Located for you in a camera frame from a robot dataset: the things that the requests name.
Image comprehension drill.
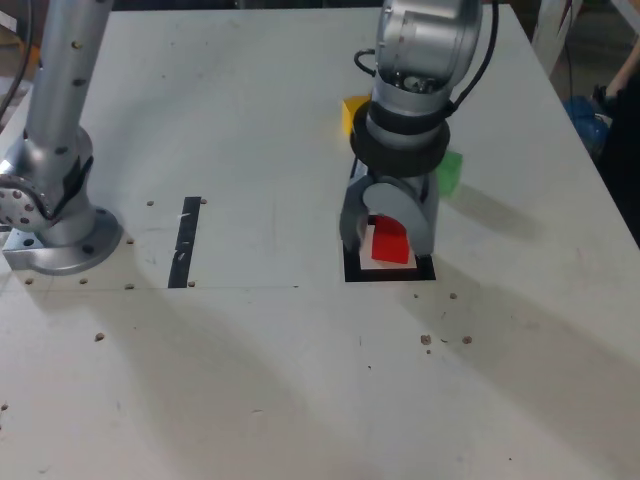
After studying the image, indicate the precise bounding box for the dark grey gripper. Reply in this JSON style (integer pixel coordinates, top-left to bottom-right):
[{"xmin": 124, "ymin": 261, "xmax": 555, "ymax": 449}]
[{"xmin": 339, "ymin": 171, "xmax": 441, "ymax": 259}]

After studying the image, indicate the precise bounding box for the red cube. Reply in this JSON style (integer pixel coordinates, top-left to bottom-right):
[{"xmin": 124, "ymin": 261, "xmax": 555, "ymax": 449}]
[{"xmin": 370, "ymin": 214, "xmax": 412, "ymax": 264}]

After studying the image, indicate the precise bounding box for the green cube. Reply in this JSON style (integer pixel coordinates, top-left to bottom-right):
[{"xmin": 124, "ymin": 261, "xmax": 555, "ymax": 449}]
[{"xmin": 436, "ymin": 152, "xmax": 464, "ymax": 199}]

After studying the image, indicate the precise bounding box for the yellow cube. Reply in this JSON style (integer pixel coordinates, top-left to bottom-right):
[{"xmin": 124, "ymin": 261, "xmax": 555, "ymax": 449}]
[{"xmin": 342, "ymin": 95, "xmax": 372, "ymax": 136}]

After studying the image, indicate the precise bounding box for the black tape square outline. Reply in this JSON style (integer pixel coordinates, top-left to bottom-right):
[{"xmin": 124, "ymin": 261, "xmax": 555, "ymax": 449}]
[{"xmin": 343, "ymin": 213, "xmax": 437, "ymax": 283}]

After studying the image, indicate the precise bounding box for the black tape strip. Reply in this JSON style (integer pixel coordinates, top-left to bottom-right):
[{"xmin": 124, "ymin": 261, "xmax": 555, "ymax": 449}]
[{"xmin": 167, "ymin": 196, "xmax": 202, "ymax": 290}]

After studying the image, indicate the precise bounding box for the blue bag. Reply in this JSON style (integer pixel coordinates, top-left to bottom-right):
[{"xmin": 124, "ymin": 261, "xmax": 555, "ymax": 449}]
[{"xmin": 562, "ymin": 94, "xmax": 612, "ymax": 161}]

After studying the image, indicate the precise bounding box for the person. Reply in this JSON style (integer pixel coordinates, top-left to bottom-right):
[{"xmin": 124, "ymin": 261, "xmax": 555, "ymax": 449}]
[{"xmin": 596, "ymin": 39, "xmax": 640, "ymax": 251}]

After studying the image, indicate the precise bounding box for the white frame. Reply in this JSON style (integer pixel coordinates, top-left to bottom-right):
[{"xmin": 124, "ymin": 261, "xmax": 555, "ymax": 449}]
[{"xmin": 531, "ymin": 0, "xmax": 587, "ymax": 77}]

